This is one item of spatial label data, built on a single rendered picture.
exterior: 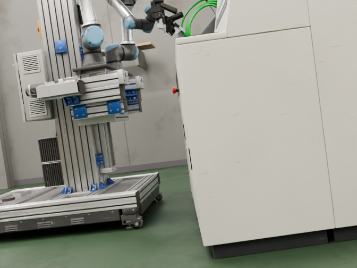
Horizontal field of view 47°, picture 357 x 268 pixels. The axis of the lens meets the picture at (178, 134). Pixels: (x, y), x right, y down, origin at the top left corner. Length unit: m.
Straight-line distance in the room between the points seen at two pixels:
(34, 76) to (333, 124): 1.98
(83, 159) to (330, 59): 1.77
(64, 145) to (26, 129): 3.31
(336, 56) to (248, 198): 0.72
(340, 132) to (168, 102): 3.93
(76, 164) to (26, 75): 0.70
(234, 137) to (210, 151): 0.12
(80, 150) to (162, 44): 3.06
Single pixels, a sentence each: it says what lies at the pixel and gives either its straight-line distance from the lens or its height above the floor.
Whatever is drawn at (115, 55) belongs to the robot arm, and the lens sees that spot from 3.19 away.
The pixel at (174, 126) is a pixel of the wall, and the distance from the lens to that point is 5.60.
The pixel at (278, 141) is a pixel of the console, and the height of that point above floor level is 0.48.
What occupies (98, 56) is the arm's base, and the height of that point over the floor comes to 1.10.
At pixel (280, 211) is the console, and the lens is 1.87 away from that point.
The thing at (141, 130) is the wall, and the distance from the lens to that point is 5.68.
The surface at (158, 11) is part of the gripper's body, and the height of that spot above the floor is 1.34.
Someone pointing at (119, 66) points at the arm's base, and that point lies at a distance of 3.18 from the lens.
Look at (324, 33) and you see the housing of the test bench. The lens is 1.91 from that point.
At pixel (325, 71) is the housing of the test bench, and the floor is 0.75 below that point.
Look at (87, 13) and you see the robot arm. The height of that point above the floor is 1.34.
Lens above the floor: 0.64
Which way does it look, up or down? 2 degrees down
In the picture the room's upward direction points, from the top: 8 degrees counter-clockwise
